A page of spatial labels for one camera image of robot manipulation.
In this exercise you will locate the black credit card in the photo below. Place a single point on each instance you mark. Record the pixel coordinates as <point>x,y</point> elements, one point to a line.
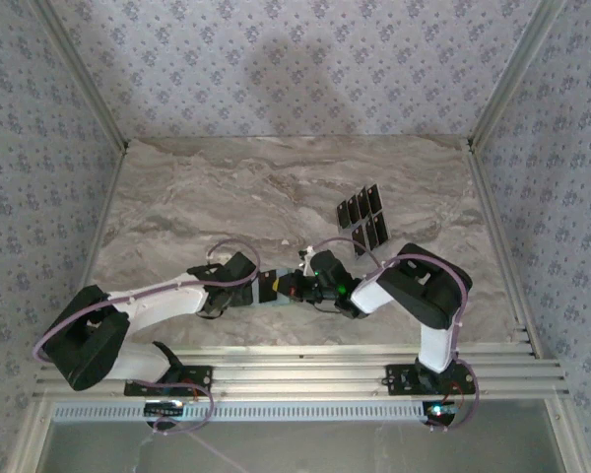
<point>343,215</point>
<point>266,290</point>
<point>359,241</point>
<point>363,203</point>
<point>353,208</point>
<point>374,197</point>
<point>371,232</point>
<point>381,227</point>

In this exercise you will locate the small grey device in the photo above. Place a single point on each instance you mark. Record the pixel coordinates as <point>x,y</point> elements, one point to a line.
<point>268,301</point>

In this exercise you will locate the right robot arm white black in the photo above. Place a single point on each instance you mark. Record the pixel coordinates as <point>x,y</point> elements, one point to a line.
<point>436,345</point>

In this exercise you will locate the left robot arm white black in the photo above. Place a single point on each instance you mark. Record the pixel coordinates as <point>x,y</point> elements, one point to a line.
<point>162,300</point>

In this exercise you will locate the small circuit board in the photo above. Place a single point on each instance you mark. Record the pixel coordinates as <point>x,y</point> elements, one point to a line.
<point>165,409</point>
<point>438,411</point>

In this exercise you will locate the grey metal panel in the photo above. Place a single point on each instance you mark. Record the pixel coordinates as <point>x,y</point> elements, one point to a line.
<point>325,448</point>

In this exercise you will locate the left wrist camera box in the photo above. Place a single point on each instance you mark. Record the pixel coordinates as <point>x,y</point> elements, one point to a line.
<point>240,267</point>

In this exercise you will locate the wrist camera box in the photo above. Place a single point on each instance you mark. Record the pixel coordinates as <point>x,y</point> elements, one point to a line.
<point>327,266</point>
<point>240,267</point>

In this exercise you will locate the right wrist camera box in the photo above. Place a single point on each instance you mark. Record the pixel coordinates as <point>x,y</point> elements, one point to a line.
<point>327,266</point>

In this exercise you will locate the aluminium base rail beam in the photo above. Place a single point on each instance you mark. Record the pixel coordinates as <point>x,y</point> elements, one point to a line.
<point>300,374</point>

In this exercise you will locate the aluminium side rail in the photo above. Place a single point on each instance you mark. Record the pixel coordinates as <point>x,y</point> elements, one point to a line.
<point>501,246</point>
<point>102,212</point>

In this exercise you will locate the aluminium corner post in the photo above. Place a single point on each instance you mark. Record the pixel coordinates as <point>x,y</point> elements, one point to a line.
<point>89,84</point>
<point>512,74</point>

